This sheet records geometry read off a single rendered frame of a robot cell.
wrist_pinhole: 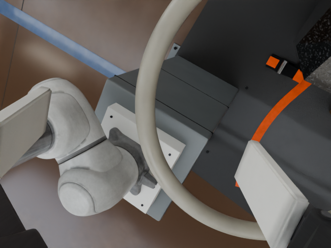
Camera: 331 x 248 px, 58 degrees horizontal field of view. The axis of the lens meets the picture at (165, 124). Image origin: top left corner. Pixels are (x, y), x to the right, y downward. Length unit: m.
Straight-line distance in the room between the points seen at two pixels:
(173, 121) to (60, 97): 0.36
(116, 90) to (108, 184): 0.35
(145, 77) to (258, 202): 0.29
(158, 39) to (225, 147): 1.44
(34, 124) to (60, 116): 0.59
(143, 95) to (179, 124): 0.54
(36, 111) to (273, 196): 0.13
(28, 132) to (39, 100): 0.02
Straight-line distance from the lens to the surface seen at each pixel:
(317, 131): 1.76
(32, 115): 0.17
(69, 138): 0.78
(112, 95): 1.04
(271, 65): 1.66
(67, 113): 0.78
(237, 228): 0.56
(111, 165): 0.84
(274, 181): 0.17
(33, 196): 2.82
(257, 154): 0.19
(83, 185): 0.79
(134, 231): 2.40
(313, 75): 1.07
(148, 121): 0.44
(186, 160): 1.00
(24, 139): 0.17
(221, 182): 1.92
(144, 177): 0.97
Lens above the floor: 1.67
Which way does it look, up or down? 63 degrees down
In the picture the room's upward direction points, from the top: 132 degrees counter-clockwise
